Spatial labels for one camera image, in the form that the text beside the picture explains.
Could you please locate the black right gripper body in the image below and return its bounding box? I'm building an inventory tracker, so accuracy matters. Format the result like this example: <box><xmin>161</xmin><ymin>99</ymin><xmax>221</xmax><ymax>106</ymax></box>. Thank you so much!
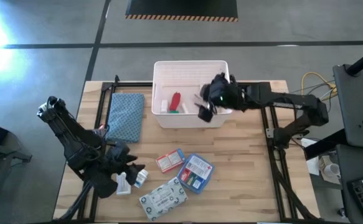
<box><xmin>204</xmin><ymin>73</ymin><xmax>241</xmax><ymax>110</ymax></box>

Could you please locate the black hazard-striped floor mat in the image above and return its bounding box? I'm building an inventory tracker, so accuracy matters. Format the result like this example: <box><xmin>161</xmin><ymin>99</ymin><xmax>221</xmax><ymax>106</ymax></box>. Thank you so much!
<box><xmin>125</xmin><ymin>0</ymin><xmax>239</xmax><ymax>22</ymax></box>

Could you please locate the red white bandage box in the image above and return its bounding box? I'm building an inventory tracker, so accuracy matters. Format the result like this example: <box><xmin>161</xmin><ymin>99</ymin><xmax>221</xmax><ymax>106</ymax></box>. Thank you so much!
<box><xmin>155</xmin><ymin>148</ymin><xmax>187</xmax><ymax>174</ymax></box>

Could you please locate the white plastic basket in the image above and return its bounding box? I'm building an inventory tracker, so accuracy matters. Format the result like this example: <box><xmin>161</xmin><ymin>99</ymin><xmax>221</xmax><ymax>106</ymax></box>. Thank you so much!
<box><xmin>151</xmin><ymin>60</ymin><xmax>233</xmax><ymax>129</ymax></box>

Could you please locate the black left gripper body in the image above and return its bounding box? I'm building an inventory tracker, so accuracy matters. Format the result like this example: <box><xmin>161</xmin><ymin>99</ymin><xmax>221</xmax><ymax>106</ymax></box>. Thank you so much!
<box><xmin>106</xmin><ymin>141</ymin><xmax>131</xmax><ymax>175</ymax></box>

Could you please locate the white patterned wipes pack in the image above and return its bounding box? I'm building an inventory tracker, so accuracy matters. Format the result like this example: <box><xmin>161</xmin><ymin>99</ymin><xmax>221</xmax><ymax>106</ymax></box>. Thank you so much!
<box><xmin>138</xmin><ymin>176</ymin><xmax>189</xmax><ymax>222</ymax></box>

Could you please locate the small bottle blue label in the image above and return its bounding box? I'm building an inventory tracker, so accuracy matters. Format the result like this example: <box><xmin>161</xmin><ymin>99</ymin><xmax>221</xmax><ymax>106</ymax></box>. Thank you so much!
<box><xmin>134</xmin><ymin>169</ymin><xmax>149</xmax><ymax>189</ymax></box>

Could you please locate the white paper sheet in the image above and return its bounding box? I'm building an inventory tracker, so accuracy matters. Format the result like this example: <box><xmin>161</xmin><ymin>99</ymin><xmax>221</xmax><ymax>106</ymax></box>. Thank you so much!
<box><xmin>302</xmin><ymin>138</ymin><xmax>321</xmax><ymax>177</ymax></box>

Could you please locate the yellow cable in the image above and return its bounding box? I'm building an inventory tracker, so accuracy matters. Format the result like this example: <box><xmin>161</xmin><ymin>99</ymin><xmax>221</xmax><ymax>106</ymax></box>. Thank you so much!
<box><xmin>299</xmin><ymin>71</ymin><xmax>337</xmax><ymax>100</ymax></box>

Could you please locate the black side desk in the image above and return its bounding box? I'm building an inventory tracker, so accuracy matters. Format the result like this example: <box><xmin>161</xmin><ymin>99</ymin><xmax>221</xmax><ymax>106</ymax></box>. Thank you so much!
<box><xmin>332</xmin><ymin>63</ymin><xmax>363</xmax><ymax>150</ymax></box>

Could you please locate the white cup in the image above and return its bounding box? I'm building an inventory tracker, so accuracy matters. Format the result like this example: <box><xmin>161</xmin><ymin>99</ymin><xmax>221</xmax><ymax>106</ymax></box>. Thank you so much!
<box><xmin>323</xmin><ymin>161</ymin><xmax>341</xmax><ymax>183</ymax></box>

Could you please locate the red tube green cap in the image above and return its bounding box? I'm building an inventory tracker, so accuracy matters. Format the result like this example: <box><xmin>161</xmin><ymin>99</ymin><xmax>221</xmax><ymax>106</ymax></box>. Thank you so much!
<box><xmin>168</xmin><ymin>91</ymin><xmax>182</xmax><ymax>114</ymax></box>

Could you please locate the blue patterned cloth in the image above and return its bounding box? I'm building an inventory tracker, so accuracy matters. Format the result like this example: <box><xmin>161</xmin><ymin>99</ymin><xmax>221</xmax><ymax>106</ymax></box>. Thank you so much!
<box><xmin>106</xmin><ymin>92</ymin><xmax>146</xmax><ymax>144</ymax></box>

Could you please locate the blue first aid case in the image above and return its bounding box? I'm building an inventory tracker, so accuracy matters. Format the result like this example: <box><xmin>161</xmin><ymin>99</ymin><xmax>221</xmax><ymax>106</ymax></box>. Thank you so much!
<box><xmin>177</xmin><ymin>152</ymin><xmax>215</xmax><ymax>195</ymax></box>

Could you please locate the large white pill bottle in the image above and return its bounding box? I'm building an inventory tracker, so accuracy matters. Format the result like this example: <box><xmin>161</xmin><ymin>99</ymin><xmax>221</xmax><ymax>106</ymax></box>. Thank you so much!
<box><xmin>116</xmin><ymin>172</ymin><xmax>132</xmax><ymax>196</ymax></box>

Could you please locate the black metal table frame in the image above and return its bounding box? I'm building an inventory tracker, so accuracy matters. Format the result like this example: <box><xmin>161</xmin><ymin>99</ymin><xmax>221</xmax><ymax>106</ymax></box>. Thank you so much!
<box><xmin>55</xmin><ymin>74</ymin><xmax>325</xmax><ymax>223</ymax></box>

